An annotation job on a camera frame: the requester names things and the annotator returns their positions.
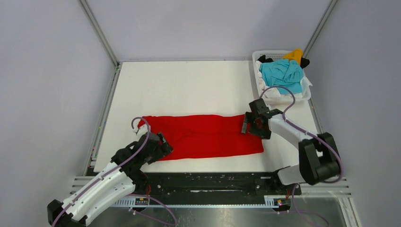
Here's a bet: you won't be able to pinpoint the black t shirt in basket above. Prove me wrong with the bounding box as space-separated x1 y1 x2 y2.
257 55 310 69

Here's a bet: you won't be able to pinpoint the teal t shirt in basket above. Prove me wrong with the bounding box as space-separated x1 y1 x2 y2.
259 59 304 94

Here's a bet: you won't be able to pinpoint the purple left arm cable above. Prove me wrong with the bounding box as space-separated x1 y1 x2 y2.
52 116 179 227

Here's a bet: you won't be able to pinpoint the red t shirt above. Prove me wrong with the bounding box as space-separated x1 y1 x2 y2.
137 114 264 161

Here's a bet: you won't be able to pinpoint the white plastic laundry basket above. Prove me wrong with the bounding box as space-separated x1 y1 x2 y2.
252 49 312 104

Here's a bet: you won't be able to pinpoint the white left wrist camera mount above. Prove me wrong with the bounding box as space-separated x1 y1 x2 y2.
132 125 148 137

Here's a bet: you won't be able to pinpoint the yellow t shirt in basket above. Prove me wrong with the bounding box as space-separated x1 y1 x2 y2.
282 49 303 65

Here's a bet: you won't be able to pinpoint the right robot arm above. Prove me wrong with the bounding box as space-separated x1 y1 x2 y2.
241 98 343 195

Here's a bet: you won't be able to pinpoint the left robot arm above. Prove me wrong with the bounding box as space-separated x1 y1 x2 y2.
47 132 173 227

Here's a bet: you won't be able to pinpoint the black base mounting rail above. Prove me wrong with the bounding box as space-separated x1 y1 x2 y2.
133 172 301 200

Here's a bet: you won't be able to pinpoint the white slotted cable duct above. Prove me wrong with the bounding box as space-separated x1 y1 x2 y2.
111 196 279 208

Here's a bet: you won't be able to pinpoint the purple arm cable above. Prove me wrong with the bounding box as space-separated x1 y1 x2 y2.
52 116 179 227
259 85 345 227

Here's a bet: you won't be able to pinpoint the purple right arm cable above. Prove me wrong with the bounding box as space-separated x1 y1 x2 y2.
259 85 345 227

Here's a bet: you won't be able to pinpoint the aluminium frame rails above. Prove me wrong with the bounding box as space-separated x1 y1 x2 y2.
70 176 352 198

